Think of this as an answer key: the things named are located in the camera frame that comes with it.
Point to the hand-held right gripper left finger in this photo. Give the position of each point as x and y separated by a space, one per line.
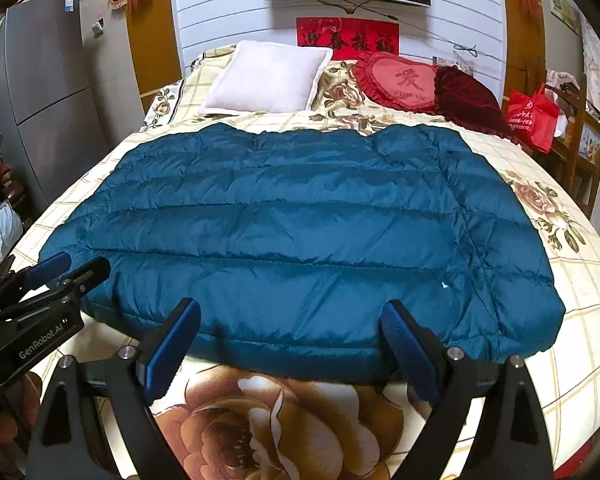
172 355

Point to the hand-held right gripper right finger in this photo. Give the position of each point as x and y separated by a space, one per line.
410 355

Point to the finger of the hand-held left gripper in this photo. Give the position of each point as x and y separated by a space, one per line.
50 267
92 272

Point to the blue down jacket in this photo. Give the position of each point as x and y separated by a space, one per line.
280 230

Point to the person's left hand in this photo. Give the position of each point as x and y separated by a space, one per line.
15 410

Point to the white plastic bag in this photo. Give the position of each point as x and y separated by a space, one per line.
0 230

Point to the grey refrigerator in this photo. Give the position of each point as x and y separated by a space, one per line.
45 100

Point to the bed with floral sheet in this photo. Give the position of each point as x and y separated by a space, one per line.
580 285

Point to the wooden shelf rack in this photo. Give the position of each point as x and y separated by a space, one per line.
577 160

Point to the dark red velvet pillow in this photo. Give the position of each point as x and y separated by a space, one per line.
470 102

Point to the white square pillow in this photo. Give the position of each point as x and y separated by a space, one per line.
267 77

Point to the red shopping bag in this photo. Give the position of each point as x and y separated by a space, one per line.
530 120

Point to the red heart-shaped pillow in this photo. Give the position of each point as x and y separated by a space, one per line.
400 82

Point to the red wall banner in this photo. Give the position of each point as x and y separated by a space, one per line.
347 37

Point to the framed wall picture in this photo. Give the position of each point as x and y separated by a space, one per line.
562 7

